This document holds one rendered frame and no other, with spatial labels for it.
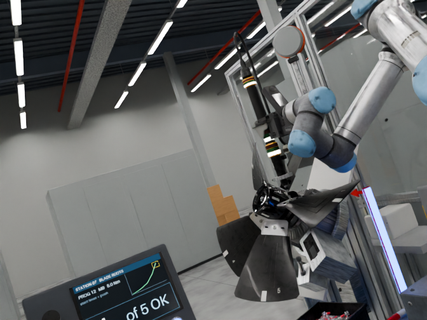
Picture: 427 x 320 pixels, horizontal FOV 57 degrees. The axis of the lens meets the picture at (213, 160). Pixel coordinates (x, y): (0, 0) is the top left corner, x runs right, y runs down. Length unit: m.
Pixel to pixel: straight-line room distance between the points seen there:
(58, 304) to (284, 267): 0.79
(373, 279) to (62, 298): 1.28
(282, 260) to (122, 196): 5.66
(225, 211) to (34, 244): 6.29
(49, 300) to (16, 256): 12.61
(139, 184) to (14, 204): 7.00
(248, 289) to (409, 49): 0.85
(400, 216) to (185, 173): 5.68
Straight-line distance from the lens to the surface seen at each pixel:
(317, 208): 1.20
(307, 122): 1.10
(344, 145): 1.17
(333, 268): 1.35
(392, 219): 1.85
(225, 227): 1.64
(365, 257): 1.72
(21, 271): 13.37
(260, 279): 1.35
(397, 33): 1.04
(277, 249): 1.38
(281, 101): 1.28
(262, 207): 1.40
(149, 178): 7.01
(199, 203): 7.27
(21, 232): 13.36
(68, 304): 0.75
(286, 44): 2.11
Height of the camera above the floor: 1.34
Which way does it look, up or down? 3 degrees up
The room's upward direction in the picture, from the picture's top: 19 degrees counter-clockwise
